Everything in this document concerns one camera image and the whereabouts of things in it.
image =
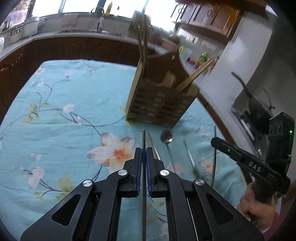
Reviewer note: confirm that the soap dispenser bottle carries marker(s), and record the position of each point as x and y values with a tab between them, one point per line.
118	9

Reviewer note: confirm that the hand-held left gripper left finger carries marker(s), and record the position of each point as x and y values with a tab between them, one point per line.
138	172

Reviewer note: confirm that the yellow oil bottle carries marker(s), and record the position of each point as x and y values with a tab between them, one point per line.
203	58

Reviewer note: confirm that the person's right forearm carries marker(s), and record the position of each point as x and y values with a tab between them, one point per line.
281	220

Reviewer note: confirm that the wooden chopstick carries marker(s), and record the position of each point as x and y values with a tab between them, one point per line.
198	74
195	72
200	77

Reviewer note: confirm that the chrome faucet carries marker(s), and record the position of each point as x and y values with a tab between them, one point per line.
101	20

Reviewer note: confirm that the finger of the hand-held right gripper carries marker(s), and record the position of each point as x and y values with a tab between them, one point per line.
240	156

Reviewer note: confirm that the pink bowl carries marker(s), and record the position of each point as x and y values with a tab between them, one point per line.
172	39

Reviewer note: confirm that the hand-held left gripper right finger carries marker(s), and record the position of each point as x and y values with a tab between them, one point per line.
149	172

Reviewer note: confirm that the white cooking pot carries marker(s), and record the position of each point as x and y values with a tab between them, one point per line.
31	26

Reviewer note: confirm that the white and red rice cooker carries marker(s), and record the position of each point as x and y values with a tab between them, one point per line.
1	45

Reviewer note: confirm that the glass jar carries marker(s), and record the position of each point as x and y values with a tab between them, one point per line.
15	34

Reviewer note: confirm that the person's right hand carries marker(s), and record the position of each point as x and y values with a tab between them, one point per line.
254	208

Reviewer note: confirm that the fruit wall poster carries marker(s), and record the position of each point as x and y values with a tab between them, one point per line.
20	8

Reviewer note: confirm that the kitchen window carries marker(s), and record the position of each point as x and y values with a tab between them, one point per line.
76	5

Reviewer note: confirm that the metal spoon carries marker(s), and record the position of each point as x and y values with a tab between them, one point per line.
166	136

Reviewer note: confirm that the gas stove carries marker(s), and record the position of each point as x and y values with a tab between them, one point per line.
247	126

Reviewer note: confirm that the black wok with lid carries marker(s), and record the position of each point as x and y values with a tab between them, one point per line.
256	109

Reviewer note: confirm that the teal floral tablecloth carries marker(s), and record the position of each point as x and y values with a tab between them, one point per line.
57	139

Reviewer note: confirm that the wooden utensil holder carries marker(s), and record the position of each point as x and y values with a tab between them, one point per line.
157	104

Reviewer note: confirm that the metal chopstick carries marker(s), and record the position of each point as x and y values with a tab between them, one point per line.
144	139
189	154
214	157
153	146

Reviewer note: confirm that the kitchen sink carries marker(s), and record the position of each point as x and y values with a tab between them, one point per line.
76	30

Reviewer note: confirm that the wooden upper cabinets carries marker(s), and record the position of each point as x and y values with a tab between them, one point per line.
219	16

